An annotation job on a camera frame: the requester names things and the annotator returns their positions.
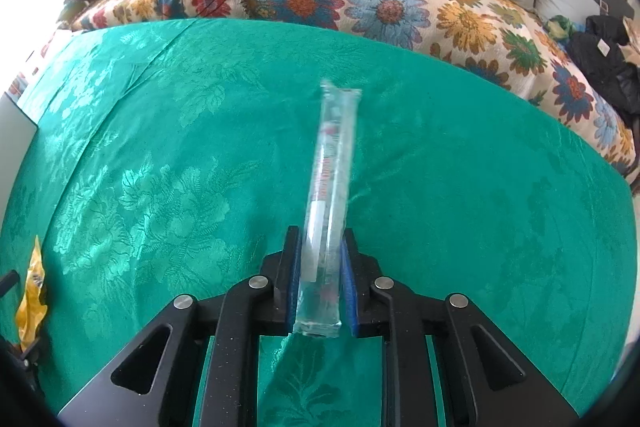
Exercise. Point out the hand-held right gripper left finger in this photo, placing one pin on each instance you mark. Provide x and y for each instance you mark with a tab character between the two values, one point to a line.
292	297

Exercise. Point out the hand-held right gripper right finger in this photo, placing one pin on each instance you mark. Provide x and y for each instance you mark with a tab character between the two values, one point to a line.
349	297

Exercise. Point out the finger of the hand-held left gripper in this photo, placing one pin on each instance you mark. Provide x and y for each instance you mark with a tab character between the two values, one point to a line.
27	354

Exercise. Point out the yellow snack packet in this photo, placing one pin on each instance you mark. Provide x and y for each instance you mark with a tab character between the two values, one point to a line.
32	302

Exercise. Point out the clear tube snack packet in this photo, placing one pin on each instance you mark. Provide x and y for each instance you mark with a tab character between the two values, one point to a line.
330	187

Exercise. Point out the long white cardboard box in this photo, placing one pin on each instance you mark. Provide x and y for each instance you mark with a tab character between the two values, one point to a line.
12	147

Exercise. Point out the floral patterned blanket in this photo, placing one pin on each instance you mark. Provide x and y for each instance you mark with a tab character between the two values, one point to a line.
390	7

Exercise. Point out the black backpack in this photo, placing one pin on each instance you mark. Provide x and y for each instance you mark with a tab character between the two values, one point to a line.
600	62

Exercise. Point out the green patterned cloth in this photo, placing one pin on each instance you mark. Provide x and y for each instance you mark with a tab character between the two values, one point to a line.
562	27

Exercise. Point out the beige cloth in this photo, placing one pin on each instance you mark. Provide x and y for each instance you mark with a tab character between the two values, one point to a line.
632	32

